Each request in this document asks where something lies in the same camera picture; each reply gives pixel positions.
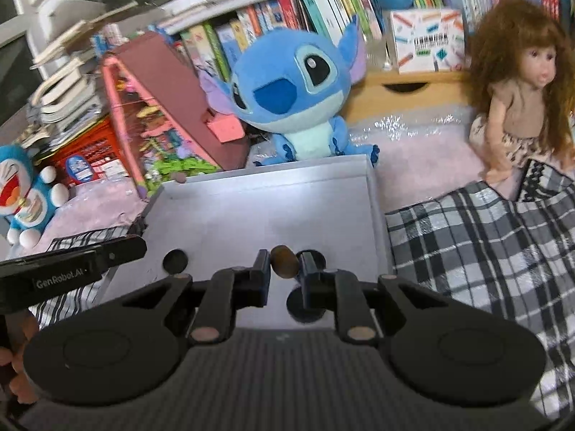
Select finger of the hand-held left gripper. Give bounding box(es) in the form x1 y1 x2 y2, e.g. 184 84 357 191
93 235 148 275

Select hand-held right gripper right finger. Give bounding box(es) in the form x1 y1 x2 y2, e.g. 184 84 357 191
299 251 443 346

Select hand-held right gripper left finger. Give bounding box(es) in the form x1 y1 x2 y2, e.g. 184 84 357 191
119 249 272 346

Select black round cap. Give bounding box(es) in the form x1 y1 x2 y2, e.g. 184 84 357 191
286 285 330 323
299 249 326 271
164 249 187 274

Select brown walnut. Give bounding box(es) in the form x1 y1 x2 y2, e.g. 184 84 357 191
271 245 298 278

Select white cardboard box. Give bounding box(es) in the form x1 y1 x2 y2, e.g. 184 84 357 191
96 154 391 330

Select person's left hand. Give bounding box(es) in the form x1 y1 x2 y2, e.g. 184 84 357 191
0 316 40 407

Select blue white cat plush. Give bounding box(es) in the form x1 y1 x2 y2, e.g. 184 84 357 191
0 144 70 247

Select red plastic crate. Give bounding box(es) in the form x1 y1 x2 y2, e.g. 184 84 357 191
42 117 131 187

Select black white plaid blanket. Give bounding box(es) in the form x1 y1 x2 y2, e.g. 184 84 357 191
31 159 575 423

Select pink fleece mat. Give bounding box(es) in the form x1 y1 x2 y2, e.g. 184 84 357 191
0 103 575 256

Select pink triangular dollhouse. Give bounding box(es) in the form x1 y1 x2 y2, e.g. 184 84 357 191
101 31 250 200

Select stack of books and papers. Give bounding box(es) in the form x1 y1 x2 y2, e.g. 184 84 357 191
27 0 140 144

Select blue alien plush toy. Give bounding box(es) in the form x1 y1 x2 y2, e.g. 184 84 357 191
200 13 380 167

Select wooden drawer box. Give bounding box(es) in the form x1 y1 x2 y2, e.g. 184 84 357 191
341 69 483 124

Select white cabinet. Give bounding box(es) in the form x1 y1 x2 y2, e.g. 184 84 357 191
0 0 216 113

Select white carton with pencil print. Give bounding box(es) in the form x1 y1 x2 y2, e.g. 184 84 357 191
390 8 468 74

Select brown haired baby doll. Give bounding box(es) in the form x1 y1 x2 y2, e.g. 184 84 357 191
469 0 575 185

